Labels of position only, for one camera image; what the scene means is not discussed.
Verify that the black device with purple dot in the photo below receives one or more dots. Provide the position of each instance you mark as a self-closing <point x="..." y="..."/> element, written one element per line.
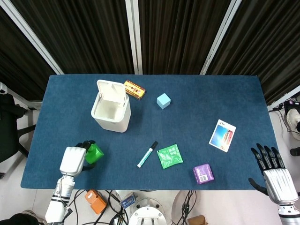
<point x="291" y="104"/>

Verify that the orange patterned small box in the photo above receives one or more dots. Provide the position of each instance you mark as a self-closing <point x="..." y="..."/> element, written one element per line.
<point x="136" y="90"/>

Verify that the black office chair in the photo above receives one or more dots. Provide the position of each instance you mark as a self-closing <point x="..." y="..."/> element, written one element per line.
<point x="9" y="126"/>

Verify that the purple small box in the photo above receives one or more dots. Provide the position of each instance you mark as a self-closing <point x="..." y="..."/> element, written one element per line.
<point x="203" y="174"/>

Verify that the green toy building block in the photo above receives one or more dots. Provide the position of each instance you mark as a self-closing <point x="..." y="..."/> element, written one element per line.
<point x="95" y="153"/>

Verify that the black pleated curtain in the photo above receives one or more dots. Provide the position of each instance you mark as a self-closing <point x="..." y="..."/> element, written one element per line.
<point x="178" y="35"/>
<point x="264" y="42"/>
<point x="82" y="35"/>
<point x="14" y="65"/>

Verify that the teal marker pen black cap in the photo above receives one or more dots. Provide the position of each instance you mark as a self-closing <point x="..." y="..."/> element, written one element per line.
<point x="147" y="155"/>

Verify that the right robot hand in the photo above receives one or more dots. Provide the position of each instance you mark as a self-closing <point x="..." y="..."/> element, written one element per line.
<point x="280" y="187"/>

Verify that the white photo card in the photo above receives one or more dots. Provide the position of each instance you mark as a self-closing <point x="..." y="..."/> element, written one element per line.
<point x="222" y="136"/>

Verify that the blue tablecloth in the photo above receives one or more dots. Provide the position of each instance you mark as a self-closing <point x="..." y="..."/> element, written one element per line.
<point x="187" y="117"/>

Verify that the white shoe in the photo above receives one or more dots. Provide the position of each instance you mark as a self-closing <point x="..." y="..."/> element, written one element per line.
<point x="293" y="120"/>

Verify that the white metal frame post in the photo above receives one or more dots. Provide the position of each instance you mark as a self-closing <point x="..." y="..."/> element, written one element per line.
<point x="219" y="35"/>
<point x="284" y="97"/>
<point x="134" y="35"/>
<point x="30" y="35"/>

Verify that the brown cardboard box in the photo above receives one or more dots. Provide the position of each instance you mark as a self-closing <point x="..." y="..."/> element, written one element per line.
<point x="197" y="220"/>

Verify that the green foil packet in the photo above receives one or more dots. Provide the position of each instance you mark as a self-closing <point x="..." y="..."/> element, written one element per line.
<point x="170" y="156"/>

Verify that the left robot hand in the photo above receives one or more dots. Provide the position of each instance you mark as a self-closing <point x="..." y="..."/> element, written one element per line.
<point x="72" y="160"/>

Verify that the white plastic bin lid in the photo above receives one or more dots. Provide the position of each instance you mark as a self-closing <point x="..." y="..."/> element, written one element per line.
<point x="111" y="90"/>

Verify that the light blue cube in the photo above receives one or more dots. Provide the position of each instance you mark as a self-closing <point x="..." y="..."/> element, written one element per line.
<point x="163" y="101"/>

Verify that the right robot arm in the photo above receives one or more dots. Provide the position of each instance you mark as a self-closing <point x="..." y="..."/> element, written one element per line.
<point x="289" y="215"/>

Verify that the orange device on floor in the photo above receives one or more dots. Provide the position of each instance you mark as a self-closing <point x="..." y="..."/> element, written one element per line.
<point x="95" y="201"/>

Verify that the white plastic trash bin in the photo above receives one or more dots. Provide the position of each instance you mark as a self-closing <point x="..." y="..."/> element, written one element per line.
<point x="114" y="124"/>

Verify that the small blue printed box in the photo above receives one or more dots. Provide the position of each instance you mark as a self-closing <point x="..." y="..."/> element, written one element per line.
<point x="128" y="201"/>

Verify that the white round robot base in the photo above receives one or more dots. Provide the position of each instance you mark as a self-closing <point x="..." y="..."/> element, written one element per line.
<point x="147" y="213"/>

